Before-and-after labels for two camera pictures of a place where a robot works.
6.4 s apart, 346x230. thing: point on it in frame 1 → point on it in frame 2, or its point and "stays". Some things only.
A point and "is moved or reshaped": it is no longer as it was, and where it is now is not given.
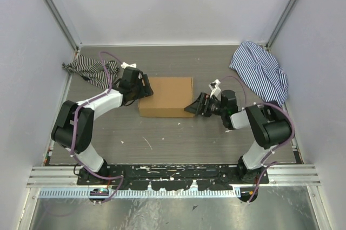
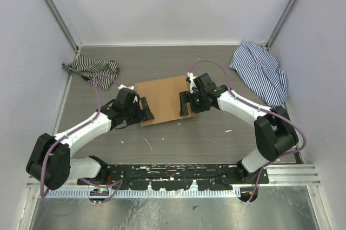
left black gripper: [146, 90] → [146, 115]
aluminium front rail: [67, 176] stays
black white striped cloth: [92, 70] stays
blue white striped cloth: [261, 71] stays
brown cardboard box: [171, 95] is moved or reshaped
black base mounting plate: [174, 177] stays
